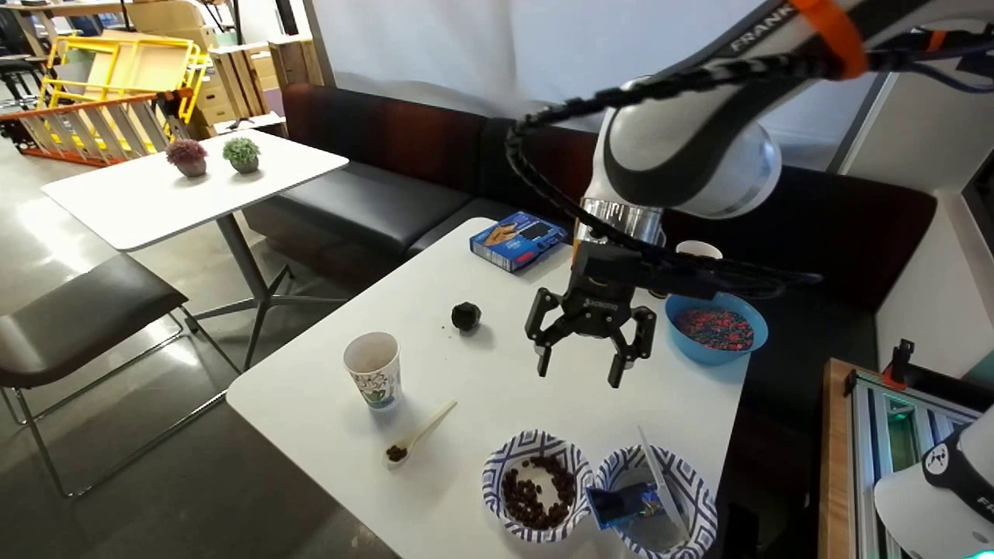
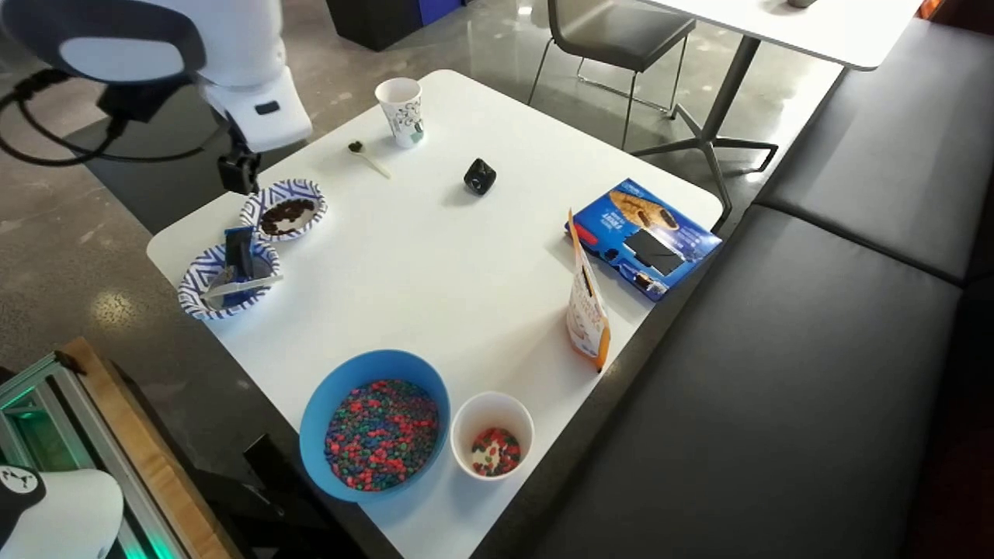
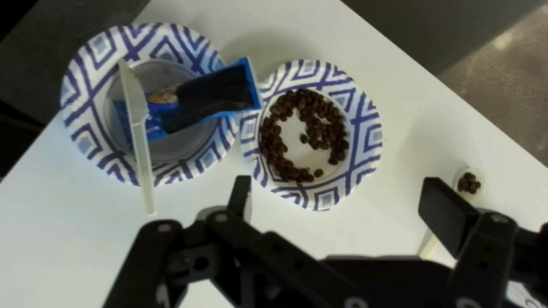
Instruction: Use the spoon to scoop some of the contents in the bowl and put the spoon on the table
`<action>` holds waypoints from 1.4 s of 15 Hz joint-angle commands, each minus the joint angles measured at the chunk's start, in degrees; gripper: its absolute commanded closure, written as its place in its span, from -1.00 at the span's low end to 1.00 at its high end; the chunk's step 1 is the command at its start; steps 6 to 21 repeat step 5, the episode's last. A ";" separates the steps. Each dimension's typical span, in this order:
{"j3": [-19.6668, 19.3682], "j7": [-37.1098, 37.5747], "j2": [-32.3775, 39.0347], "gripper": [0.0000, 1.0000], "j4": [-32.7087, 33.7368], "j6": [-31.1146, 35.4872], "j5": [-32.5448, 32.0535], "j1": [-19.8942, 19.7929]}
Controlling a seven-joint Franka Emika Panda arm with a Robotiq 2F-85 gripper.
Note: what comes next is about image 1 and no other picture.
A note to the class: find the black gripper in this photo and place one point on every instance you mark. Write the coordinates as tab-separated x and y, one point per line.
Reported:
600	284

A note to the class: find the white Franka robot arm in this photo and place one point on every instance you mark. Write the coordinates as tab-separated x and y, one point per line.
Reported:
702	143

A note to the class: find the blue bowl colourful beads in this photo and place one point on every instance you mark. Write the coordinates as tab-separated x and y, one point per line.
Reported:
715	326

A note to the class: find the patterned paper bowl brown contents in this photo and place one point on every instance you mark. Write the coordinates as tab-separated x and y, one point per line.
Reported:
535	488

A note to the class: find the blue cardboard box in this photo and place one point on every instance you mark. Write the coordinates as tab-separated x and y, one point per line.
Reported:
513	240

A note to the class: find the small black round object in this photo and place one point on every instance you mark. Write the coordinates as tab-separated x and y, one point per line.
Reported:
468	313

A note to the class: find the white plastic knife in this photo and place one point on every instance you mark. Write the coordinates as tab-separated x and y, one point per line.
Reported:
663	482

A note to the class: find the blue and black block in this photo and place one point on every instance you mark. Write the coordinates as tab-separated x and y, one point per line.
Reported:
624	505

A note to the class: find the blue patterned paper plate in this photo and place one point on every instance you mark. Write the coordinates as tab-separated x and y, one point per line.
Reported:
688	498

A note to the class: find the white printed paper cup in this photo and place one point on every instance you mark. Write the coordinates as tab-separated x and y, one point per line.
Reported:
374	368

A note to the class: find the dark leather bench sofa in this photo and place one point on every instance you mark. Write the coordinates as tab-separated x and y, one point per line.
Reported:
383	204

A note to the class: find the wooden framed glass case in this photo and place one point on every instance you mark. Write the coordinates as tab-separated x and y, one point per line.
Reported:
841	468

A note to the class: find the white projection screen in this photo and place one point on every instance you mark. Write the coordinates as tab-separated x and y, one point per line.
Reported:
468	46

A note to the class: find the white rounded object black logo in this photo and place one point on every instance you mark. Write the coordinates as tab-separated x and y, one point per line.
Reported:
932	498

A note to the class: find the wooden drawer cabinet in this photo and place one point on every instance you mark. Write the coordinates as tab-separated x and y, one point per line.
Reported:
245	77

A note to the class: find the pink potted plant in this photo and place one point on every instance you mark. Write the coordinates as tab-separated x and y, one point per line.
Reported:
188	156

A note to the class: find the white side table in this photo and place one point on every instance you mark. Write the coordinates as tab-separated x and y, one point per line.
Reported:
158	195

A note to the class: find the black metal chair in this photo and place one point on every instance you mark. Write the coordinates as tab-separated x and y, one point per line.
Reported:
82	310

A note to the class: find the yellow metal rack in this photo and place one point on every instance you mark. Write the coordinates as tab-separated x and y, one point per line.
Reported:
126	65

